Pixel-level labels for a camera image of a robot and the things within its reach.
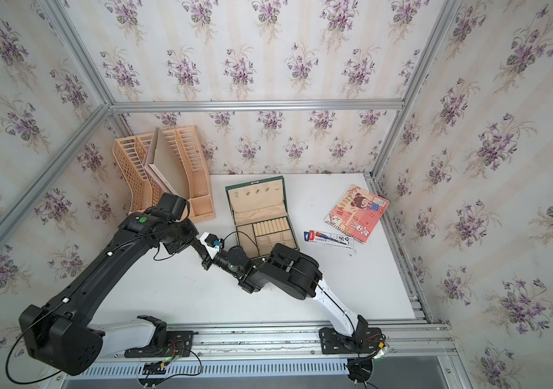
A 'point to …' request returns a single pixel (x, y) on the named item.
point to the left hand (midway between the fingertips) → (202, 239)
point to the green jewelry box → (261, 215)
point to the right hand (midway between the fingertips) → (196, 241)
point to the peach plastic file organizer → (146, 190)
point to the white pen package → (328, 238)
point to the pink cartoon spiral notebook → (357, 212)
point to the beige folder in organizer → (163, 160)
